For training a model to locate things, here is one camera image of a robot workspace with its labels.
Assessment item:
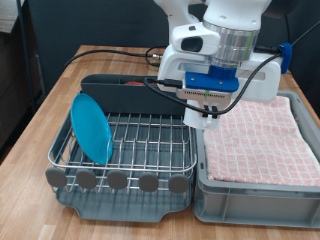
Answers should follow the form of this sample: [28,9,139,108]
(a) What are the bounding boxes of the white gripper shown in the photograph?
[157,44,283,120]

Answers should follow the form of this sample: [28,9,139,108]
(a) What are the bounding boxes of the brown wooden spoon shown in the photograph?
[123,79,158,86]

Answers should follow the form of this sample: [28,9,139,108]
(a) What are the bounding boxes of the blue plate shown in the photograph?
[70,92,114,165]

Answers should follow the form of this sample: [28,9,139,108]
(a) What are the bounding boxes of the pink checked towel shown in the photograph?
[201,95,320,188]

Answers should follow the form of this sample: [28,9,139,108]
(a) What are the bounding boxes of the dark grey cutlery holder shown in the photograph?
[79,73,188,116]

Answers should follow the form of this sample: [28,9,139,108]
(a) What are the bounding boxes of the grey plastic crate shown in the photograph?
[191,89,320,229]

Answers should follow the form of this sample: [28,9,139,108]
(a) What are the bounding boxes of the grey plastic drain tray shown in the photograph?
[54,91,194,224]

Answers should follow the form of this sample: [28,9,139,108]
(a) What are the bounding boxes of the dark partition panel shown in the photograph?
[26,0,320,118]

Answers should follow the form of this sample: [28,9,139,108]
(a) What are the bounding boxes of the dark metal pole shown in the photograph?
[15,0,38,114]

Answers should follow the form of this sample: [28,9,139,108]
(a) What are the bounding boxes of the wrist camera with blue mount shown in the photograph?
[175,64,241,105]

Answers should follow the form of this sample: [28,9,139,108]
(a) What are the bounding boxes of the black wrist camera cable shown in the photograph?
[143,19,320,116]

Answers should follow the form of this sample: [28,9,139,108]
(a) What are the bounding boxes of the blue cable clip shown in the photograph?
[279,42,294,75]

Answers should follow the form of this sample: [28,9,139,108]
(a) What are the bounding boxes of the steel wire dish rack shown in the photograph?
[44,89,198,195]

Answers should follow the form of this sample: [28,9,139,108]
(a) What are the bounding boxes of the black cable on table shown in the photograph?
[63,45,168,71]

